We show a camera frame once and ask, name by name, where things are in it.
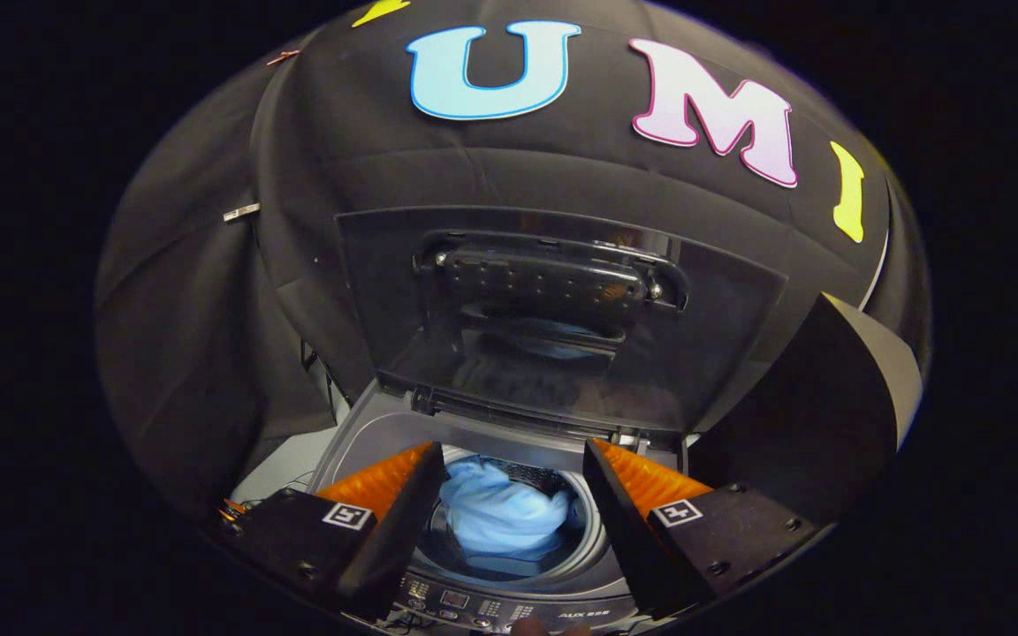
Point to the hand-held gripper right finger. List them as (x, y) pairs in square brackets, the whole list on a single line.
[(628, 530)]

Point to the grey cabinet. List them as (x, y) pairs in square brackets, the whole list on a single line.
[(827, 415)]

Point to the dark transparent washing machine lid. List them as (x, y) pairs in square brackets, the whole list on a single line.
[(721, 353)]

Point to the red clip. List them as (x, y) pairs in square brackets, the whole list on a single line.
[(282, 56)]

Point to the black backdrop cloth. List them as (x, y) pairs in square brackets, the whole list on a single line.
[(208, 309)]

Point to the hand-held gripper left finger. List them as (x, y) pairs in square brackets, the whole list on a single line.
[(394, 530)]

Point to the silver clip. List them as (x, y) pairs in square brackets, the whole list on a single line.
[(241, 212)]

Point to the light blue shirt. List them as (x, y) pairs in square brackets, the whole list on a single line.
[(500, 517)]

